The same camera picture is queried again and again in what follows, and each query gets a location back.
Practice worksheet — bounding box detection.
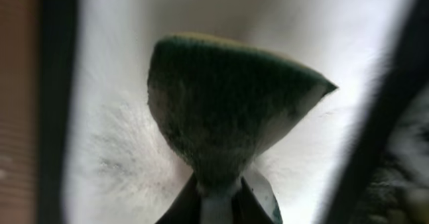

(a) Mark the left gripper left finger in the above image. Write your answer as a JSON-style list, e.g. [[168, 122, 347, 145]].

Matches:
[[156, 174, 201, 224]]

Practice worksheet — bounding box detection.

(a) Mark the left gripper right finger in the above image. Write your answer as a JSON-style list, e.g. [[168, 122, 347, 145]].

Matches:
[[232, 166, 283, 224]]

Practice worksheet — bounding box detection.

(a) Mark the green yellow sponge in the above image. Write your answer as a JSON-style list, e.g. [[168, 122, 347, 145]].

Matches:
[[147, 34, 336, 188]]

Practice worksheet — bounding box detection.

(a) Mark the black rectangular soap tray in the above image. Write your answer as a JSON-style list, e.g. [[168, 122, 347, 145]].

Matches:
[[37, 0, 428, 223]]

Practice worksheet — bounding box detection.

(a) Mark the black round tray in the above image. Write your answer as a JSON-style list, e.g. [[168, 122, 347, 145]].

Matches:
[[348, 82, 429, 224]]

